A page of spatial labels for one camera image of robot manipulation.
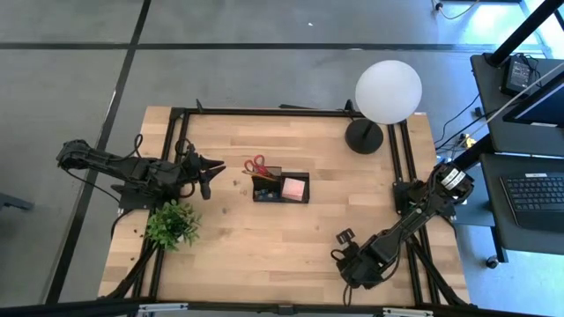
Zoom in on green potted plant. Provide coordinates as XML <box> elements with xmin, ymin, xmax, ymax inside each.
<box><xmin>145</xmin><ymin>198</ymin><xmax>203</xmax><ymax>253</ymax></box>

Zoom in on black monitor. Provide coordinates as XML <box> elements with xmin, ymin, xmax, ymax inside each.
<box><xmin>501</xmin><ymin>70</ymin><xmax>564</xmax><ymax>129</ymax></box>

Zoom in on black desk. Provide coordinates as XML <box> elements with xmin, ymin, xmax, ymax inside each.
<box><xmin>479</xmin><ymin>151</ymin><xmax>564</xmax><ymax>257</ymax></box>
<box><xmin>469</xmin><ymin>52</ymin><xmax>564</xmax><ymax>159</ymax></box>

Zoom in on black diagonal frame strut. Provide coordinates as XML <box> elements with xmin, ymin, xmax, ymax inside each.
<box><xmin>103</xmin><ymin>244</ymin><xmax>162</xmax><ymax>301</ymax></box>

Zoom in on white globe table lamp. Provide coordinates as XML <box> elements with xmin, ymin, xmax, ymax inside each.
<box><xmin>344</xmin><ymin>59</ymin><xmax>423</xmax><ymax>156</ymax></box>

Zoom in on black mesh desk organizer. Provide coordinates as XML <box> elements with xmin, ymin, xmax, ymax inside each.
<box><xmin>252</xmin><ymin>165</ymin><xmax>311</xmax><ymax>204</ymax></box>

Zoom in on grey chair part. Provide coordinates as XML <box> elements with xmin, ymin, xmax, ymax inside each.
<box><xmin>0</xmin><ymin>192</ymin><xmax>35</xmax><ymax>213</ymax></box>

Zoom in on yellow pencil green ferrule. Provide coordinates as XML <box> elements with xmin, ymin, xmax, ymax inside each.
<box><xmin>241</xmin><ymin>169</ymin><xmax>278</xmax><ymax>182</ymax></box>

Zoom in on small black device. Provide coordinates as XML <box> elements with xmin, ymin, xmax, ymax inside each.
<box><xmin>501</xmin><ymin>55</ymin><xmax>535</xmax><ymax>97</ymax></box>

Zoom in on black keyboard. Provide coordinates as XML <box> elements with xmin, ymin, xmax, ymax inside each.
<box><xmin>500</xmin><ymin>173</ymin><xmax>564</xmax><ymax>233</ymax></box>

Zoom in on black floor cable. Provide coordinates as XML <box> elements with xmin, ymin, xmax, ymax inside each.
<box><xmin>434</xmin><ymin>93</ymin><xmax>491</xmax><ymax>151</ymax></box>

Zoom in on black stand post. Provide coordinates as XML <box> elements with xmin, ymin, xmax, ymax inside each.
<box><xmin>486</xmin><ymin>0</ymin><xmax>564</xmax><ymax>68</ymax></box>

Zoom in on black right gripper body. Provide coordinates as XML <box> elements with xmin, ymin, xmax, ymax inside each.
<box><xmin>342</xmin><ymin>239</ymin><xmax>392</xmax><ymax>291</ymax></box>

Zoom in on black aluminium table frame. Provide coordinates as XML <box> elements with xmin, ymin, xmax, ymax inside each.
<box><xmin>97</xmin><ymin>99</ymin><xmax>475</xmax><ymax>317</ymax></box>

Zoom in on red-handled scissors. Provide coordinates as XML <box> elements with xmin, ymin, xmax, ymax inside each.
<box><xmin>243</xmin><ymin>153</ymin><xmax>271</xmax><ymax>178</ymax></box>

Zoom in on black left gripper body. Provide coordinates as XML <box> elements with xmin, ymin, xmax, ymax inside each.
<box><xmin>177</xmin><ymin>149</ymin><xmax>213</xmax><ymax>201</ymax></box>

